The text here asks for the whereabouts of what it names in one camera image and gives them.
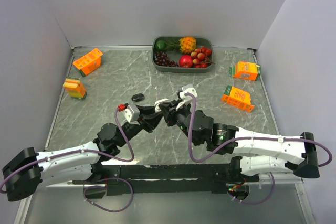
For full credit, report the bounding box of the orange pineapple toy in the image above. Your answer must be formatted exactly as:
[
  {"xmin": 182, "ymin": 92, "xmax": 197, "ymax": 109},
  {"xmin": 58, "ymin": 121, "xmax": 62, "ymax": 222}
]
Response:
[{"xmin": 165, "ymin": 37, "xmax": 197, "ymax": 54}]

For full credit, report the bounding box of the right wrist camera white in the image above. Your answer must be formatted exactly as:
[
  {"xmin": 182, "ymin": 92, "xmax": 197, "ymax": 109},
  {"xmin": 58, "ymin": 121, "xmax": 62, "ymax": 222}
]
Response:
[{"xmin": 176, "ymin": 84, "xmax": 198, "ymax": 110}]

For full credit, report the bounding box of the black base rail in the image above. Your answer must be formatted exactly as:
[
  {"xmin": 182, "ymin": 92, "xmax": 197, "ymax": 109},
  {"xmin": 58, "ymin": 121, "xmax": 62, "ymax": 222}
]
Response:
[{"xmin": 73, "ymin": 164, "xmax": 259, "ymax": 196}]

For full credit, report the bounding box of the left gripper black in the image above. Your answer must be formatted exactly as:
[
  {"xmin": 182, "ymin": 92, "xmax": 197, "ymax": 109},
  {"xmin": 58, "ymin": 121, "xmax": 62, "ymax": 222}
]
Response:
[{"xmin": 116, "ymin": 104, "xmax": 163, "ymax": 147}]

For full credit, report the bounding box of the orange juice carton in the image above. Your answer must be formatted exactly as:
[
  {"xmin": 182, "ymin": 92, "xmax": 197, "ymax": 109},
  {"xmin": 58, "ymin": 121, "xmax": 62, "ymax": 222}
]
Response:
[{"xmin": 72, "ymin": 48, "xmax": 103, "ymax": 77}]

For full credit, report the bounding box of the orange green box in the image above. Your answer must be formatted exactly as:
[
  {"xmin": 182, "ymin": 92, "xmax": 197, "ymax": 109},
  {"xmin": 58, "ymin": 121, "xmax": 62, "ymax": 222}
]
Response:
[{"xmin": 229, "ymin": 61, "xmax": 261, "ymax": 81}]

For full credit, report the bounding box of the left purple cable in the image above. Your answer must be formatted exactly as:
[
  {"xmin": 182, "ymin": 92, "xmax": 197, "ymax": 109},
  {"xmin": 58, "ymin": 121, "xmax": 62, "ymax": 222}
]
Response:
[{"xmin": 0, "ymin": 107, "xmax": 135, "ymax": 213}]

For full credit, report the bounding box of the black charging case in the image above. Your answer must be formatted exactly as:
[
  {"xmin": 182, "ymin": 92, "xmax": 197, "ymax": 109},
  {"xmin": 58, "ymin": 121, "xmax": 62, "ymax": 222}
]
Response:
[{"xmin": 131, "ymin": 93, "xmax": 145, "ymax": 103}]

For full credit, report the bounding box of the green lime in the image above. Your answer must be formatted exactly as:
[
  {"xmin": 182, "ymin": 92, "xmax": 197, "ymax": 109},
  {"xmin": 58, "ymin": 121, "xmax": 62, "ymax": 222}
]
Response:
[{"xmin": 155, "ymin": 40, "xmax": 166, "ymax": 51}]

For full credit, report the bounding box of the dark grape bunch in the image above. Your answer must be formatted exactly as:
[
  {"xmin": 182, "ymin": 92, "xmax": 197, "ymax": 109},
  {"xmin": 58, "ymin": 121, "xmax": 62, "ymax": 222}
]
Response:
[{"xmin": 153, "ymin": 51, "xmax": 179, "ymax": 67}]

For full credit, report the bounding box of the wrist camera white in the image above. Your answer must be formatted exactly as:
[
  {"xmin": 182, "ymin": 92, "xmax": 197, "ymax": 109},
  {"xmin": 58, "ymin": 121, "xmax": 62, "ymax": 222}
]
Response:
[
  {"xmin": 118, "ymin": 104, "xmax": 140, "ymax": 124},
  {"xmin": 176, "ymin": 84, "xmax": 198, "ymax": 110}
]

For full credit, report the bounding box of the orange flat box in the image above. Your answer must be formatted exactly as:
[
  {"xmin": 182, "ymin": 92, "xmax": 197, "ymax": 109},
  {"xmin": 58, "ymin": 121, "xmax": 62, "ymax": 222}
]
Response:
[{"xmin": 221, "ymin": 85, "xmax": 255, "ymax": 113}]

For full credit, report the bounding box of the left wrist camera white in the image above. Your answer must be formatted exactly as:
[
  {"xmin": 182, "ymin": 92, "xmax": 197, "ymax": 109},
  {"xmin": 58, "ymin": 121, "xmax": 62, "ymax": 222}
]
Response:
[{"xmin": 118, "ymin": 104, "xmax": 140, "ymax": 124}]

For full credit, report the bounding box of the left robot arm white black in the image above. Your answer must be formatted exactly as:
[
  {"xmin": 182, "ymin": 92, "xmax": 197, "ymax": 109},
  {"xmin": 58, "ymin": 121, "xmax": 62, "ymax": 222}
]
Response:
[{"xmin": 1, "ymin": 104, "xmax": 163, "ymax": 202}]

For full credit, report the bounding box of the red apple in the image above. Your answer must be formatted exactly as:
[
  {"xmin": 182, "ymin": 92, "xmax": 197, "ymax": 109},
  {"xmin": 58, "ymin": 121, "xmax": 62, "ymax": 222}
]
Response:
[{"xmin": 178, "ymin": 55, "xmax": 194, "ymax": 68}]

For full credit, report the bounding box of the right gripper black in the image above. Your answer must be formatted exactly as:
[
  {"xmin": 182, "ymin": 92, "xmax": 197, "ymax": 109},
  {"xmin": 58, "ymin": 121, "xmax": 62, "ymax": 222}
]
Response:
[{"xmin": 159, "ymin": 99, "xmax": 201, "ymax": 145}]

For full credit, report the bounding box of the red lychee bunch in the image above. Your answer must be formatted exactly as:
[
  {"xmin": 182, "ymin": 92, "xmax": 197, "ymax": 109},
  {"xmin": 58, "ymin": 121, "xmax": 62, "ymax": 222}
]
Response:
[{"xmin": 190, "ymin": 47, "xmax": 215, "ymax": 68}]

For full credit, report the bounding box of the orange yellow carton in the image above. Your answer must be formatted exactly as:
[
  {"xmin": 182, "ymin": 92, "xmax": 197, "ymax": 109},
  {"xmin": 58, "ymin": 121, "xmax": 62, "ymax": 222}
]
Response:
[{"xmin": 62, "ymin": 78, "xmax": 87, "ymax": 100}]

